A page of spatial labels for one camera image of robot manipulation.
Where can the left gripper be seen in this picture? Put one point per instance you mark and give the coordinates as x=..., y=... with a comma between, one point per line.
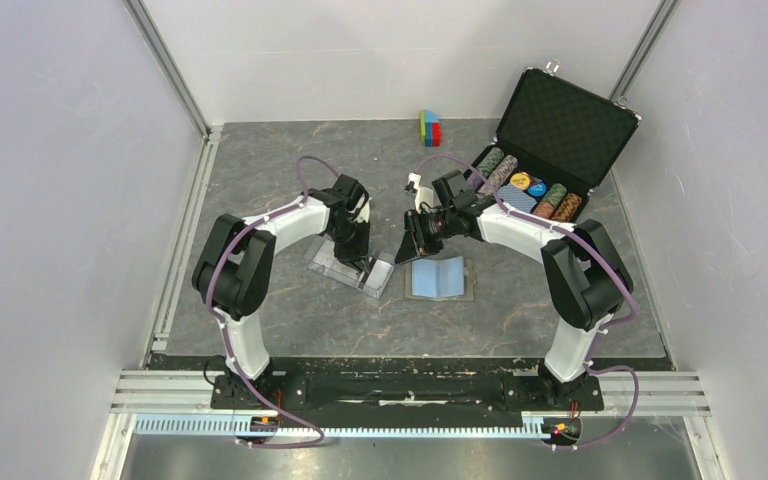
x=358, y=254

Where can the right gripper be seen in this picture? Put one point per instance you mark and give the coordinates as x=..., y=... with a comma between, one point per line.
x=415, y=221

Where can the credit card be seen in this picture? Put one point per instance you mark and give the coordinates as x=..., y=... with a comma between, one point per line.
x=340, y=267

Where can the clear plastic card sleeve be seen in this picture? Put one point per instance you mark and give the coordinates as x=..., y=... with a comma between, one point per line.
x=321, y=259

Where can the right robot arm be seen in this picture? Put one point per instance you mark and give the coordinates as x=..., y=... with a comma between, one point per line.
x=587, y=279

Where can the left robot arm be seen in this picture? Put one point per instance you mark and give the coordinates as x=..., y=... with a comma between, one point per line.
x=233, y=272

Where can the blue playing card deck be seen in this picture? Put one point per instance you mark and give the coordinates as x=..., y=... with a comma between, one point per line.
x=517, y=198

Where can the colourful toy block stack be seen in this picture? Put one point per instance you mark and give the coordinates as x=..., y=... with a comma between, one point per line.
x=430, y=129

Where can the yellow dealer chip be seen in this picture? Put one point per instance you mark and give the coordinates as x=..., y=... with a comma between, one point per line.
x=521, y=180

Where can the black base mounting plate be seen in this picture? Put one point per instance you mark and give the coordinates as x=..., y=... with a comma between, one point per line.
x=412, y=392

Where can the blue dealer chip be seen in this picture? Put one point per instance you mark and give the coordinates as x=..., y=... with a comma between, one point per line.
x=537, y=190

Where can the black poker chip case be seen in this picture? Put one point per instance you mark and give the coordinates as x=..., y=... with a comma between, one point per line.
x=562, y=133

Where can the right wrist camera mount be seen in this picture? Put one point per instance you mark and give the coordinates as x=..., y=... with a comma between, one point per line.
x=423, y=197

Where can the white slotted cable duct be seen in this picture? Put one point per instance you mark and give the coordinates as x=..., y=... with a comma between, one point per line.
x=245, y=426

